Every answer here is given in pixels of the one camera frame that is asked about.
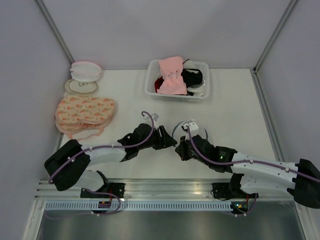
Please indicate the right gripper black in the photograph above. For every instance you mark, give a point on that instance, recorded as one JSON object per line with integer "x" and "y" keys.
{"x": 181, "y": 149}

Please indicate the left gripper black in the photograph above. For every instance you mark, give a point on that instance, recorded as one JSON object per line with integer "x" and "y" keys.
{"x": 165, "y": 141}

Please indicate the white mesh laundry bag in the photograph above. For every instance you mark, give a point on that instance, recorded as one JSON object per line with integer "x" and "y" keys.
{"x": 178, "y": 132}

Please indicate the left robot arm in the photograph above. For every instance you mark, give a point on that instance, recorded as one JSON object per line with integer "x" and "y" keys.
{"x": 68, "y": 166}

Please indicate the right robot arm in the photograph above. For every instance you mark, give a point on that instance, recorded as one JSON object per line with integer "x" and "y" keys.
{"x": 256, "y": 176}

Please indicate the pink bra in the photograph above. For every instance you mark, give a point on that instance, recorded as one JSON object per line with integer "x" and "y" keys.
{"x": 171, "y": 70}

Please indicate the white bra in basket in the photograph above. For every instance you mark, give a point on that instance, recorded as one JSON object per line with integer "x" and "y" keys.
{"x": 189, "y": 64}

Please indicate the dark red bra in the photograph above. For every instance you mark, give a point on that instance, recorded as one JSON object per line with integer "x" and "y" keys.
{"x": 158, "y": 83}

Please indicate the black bra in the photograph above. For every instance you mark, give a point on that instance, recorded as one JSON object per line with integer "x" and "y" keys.
{"x": 193, "y": 79}

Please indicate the white pink-edged flat bag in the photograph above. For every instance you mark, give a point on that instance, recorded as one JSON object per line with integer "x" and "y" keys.
{"x": 86, "y": 134}

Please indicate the beige round laundry bag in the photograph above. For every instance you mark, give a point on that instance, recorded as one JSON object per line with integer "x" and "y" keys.
{"x": 80, "y": 88}

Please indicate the white pink-trimmed laundry bags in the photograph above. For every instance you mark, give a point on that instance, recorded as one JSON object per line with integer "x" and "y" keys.
{"x": 85, "y": 71}

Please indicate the white plastic basket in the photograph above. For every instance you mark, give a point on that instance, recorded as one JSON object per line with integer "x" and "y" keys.
{"x": 153, "y": 72}

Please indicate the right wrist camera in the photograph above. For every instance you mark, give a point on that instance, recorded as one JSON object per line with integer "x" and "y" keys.
{"x": 190, "y": 127}

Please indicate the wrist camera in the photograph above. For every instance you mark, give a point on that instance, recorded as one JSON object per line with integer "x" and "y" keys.
{"x": 190, "y": 127}
{"x": 155, "y": 118}

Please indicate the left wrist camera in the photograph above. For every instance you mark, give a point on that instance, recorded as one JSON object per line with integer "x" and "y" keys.
{"x": 155, "y": 118}

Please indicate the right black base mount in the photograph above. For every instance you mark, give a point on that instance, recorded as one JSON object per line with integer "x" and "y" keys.
{"x": 221, "y": 191}

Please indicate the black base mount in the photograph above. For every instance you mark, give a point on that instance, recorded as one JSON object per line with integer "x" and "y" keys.
{"x": 221, "y": 191}
{"x": 115, "y": 190}

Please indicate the aluminium front rail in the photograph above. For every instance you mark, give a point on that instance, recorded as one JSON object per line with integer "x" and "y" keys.
{"x": 142, "y": 190}

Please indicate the aluminium rail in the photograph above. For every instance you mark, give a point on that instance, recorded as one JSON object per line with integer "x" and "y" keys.
{"x": 266, "y": 112}
{"x": 142, "y": 190}

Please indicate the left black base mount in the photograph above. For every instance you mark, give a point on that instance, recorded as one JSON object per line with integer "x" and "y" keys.
{"x": 115, "y": 190}

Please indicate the right side aluminium rail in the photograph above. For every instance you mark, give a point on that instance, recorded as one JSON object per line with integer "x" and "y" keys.
{"x": 266, "y": 112}

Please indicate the white slotted cable duct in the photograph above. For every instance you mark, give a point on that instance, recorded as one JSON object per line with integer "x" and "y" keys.
{"x": 140, "y": 205}

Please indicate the right aluminium frame post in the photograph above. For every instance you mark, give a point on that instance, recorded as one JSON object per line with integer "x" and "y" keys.
{"x": 275, "y": 34}

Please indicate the aluminium frame post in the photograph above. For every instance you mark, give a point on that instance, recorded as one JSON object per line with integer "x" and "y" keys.
{"x": 275, "y": 34}
{"x": 54, "y": 29}

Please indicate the left aluminium frame post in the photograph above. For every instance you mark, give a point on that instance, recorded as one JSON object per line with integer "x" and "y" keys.
{"x": 54, "y": 29}

